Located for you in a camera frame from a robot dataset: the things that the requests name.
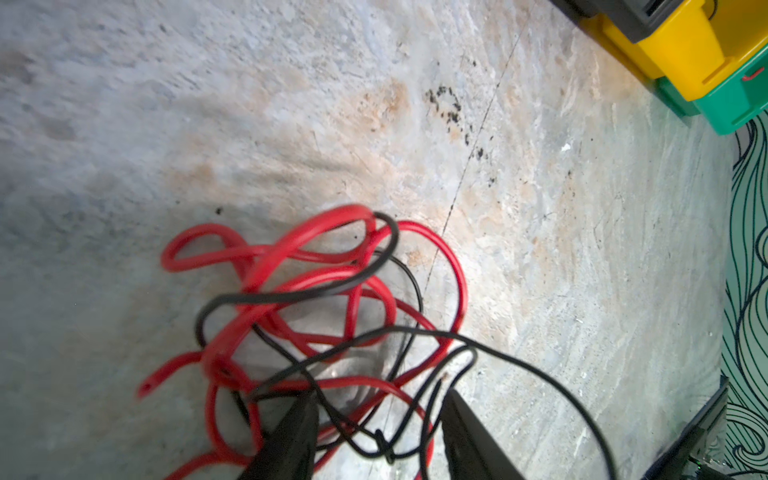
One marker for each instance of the green plastic bin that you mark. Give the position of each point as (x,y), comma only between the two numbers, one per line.
(730,105)

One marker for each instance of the yellow plastic bin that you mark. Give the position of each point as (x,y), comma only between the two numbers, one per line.
(696,48)

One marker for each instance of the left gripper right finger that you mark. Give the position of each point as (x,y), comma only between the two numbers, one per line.
(471,451)

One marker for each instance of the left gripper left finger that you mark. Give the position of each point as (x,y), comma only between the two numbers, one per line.
(289,453)

